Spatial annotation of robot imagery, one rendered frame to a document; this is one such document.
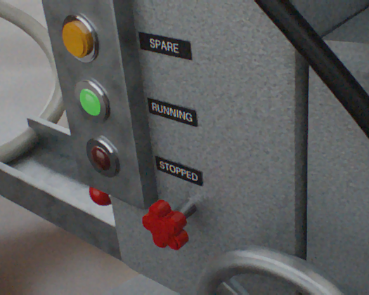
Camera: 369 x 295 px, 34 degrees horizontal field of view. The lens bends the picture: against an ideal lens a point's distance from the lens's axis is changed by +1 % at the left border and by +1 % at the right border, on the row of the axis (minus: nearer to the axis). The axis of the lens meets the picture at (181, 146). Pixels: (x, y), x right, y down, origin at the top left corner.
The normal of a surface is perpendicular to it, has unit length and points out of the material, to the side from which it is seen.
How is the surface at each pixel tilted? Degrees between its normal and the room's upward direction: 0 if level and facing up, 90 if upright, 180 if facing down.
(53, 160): 2
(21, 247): 0
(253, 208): 90
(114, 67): 90
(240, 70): 90
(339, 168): 90
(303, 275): 39
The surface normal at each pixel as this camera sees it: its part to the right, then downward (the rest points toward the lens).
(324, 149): -0.64, 0.43
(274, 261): -0.50, -0.41
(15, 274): -0.09, -0.86
